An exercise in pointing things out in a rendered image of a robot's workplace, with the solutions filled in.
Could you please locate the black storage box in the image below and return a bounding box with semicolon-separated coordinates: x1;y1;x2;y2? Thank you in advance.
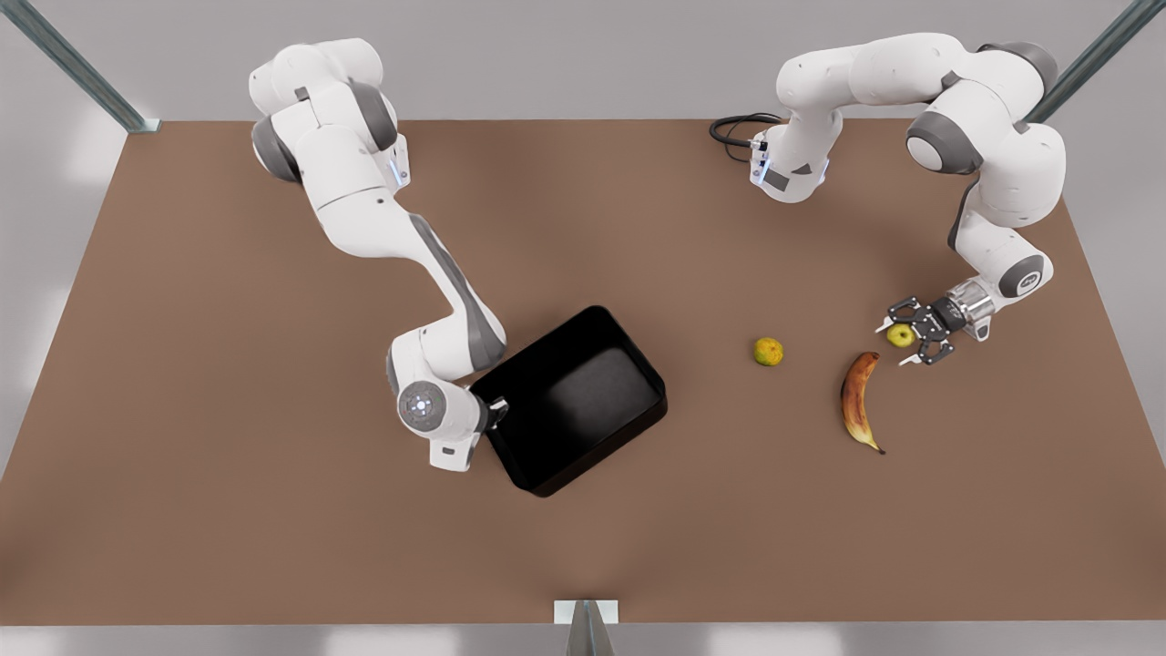
468;305;669;498

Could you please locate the brown-spotted banana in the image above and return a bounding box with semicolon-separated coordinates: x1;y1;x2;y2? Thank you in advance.
840;352;887;456

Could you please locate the silver frame post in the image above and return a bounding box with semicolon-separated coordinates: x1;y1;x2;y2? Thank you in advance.
0;0;161;134
554;600;619;656
1024;0;1166;126

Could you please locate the black cable loop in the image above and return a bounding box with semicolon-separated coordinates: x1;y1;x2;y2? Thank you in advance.
709;113;785;166

